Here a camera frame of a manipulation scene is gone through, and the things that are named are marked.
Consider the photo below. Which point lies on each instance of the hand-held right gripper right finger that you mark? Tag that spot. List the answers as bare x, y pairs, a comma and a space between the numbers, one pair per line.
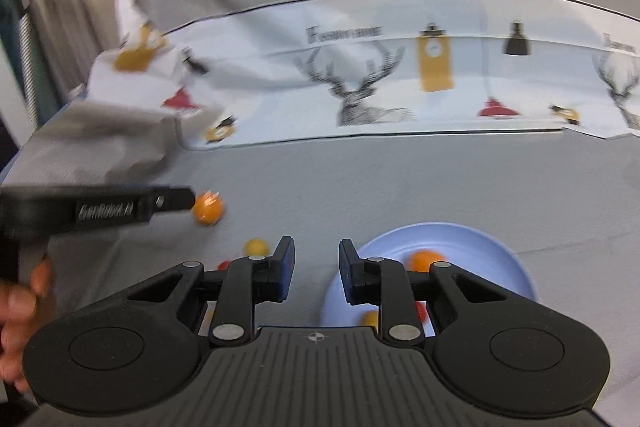
346, 272

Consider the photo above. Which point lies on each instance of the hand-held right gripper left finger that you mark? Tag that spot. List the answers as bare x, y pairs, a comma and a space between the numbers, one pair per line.
285, 267

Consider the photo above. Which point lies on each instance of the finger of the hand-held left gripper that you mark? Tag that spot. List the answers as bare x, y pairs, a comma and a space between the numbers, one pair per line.
172, 199

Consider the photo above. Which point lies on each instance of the plastic-wrapped orange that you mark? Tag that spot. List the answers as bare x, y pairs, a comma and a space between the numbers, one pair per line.
208, 208

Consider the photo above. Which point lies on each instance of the yellow longan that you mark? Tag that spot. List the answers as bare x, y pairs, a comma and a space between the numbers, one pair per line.
255, 247
371, 318

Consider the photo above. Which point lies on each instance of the red tomato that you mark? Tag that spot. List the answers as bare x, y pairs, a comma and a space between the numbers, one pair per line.
223, 265
421, 311

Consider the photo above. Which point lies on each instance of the blue plate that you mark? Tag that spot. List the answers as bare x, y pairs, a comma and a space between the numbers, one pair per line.
475, 247

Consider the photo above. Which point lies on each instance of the person's left hand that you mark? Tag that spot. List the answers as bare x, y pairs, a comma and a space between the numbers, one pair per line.
15, 307

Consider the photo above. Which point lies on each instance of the grey surface cloth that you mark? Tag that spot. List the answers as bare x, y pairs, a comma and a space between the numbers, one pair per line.
350, 187

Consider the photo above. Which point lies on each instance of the dark striped fabric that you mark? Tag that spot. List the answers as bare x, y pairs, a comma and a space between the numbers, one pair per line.
17, 57

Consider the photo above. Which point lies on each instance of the white deer-print cloth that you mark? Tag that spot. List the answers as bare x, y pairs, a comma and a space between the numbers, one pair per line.
280, 72

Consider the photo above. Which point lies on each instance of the beige furniture panel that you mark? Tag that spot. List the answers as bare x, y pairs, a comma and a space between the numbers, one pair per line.
65, 7

